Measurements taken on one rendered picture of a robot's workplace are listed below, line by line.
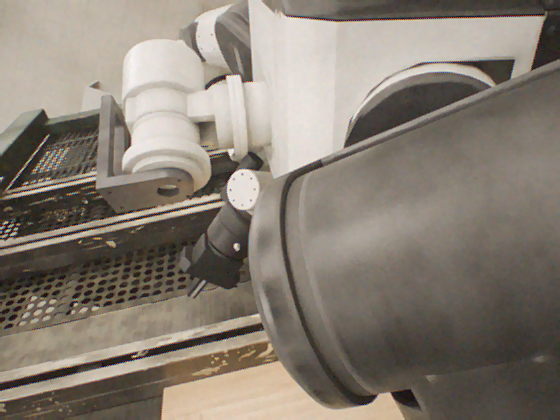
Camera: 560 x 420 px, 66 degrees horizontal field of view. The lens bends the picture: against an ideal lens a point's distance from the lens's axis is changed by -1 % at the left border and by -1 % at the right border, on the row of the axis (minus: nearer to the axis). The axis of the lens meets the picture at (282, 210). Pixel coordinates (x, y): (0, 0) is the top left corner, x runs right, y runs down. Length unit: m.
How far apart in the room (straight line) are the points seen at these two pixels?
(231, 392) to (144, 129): 0.48
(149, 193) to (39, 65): 5.58
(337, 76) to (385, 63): 0.02
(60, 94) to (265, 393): 5.39
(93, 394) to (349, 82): 0.66
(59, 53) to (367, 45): 5.64
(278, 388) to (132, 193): 0.46
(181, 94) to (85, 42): 5.42
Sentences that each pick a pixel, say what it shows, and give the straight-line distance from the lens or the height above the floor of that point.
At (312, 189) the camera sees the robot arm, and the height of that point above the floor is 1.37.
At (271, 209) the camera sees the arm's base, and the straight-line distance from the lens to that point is 0.15.
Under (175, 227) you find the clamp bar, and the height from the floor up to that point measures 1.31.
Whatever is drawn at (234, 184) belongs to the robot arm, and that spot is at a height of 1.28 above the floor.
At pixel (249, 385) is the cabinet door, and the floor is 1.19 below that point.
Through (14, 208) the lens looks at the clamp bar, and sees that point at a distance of 1.48.
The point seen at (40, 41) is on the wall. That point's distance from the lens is 5.86.
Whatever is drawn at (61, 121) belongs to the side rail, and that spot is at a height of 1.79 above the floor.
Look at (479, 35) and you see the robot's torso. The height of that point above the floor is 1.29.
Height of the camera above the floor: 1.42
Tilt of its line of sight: 19 degrees down
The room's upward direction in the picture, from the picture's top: 76 degrees counter-clockwise
